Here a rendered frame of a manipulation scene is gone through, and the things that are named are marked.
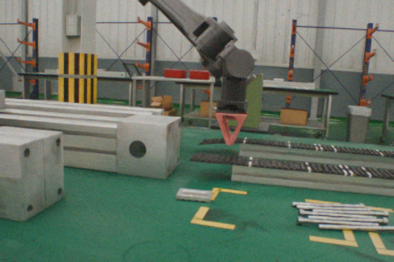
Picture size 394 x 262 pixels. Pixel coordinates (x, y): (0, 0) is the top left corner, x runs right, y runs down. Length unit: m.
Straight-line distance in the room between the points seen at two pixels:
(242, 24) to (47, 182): 8.07
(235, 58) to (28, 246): 0.49
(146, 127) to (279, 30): 7.82
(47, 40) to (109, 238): 10.30
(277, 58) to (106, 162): 7.77
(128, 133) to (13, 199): 0.23
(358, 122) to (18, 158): 5.41
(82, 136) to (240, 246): 0.36
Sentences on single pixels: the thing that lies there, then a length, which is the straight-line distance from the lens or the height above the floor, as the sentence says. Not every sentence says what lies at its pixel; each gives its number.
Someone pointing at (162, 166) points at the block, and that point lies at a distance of 0.59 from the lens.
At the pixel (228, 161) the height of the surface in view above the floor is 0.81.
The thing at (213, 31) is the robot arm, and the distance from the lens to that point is 0.76.
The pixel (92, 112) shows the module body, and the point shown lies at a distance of 0.84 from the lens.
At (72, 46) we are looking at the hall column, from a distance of 4.25.
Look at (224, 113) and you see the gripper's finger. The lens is 0.75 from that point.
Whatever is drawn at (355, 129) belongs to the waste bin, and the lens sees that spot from 5.67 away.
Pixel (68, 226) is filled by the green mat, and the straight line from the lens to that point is 0.44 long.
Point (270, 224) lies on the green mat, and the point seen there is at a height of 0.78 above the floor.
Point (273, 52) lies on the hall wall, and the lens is 8.30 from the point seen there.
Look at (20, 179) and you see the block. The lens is 0.44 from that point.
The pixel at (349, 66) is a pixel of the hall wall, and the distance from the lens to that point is 8.42.
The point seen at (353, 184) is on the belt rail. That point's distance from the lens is 0.63.
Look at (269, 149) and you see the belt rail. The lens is 0.78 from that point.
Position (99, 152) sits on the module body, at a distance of 0.64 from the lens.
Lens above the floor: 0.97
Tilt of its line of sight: 10 degrees down
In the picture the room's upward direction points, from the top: 3 degrees clockwise
